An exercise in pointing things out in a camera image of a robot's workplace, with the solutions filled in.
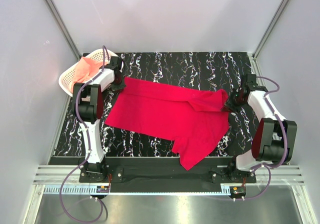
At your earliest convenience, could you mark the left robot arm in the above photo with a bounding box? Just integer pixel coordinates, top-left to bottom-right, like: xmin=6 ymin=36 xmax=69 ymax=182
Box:
xmin=69 ymin=56 xmax=125 ymax=164

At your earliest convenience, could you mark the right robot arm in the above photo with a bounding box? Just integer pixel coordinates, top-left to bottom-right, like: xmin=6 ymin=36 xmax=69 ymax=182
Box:
xmin=221 ymin=74 xmax=298 ymax=183

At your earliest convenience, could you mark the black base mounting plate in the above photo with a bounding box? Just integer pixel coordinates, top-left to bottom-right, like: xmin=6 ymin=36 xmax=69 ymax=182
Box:
xmin=47 ymin=157 xmax=284 ymax=196

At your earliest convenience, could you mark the peach t-shirt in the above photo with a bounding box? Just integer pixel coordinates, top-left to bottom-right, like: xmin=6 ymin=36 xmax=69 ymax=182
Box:
xmin=72 ymin=57 xmax=103 ymax=83

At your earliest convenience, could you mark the purple cable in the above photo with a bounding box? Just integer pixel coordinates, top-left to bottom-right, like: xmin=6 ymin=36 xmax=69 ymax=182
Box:
xmin=231 ymin=75 xmax=287 ymax=201
xmin=59 ymin=45 xmax=111 ymax=222

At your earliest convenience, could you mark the red t-shirt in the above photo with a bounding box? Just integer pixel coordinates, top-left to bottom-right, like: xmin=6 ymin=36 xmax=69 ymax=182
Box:
xmin=105 ymin=77 xmax=229 ymax=171

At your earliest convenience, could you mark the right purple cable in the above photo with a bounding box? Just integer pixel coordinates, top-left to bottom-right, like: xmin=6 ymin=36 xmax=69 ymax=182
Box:
xmin=231 ymin=75 xmax=287 ymax=201

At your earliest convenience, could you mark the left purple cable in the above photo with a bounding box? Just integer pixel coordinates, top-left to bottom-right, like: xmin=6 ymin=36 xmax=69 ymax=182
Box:
xmin=59 ymin=45 xmax=111 ymax=222

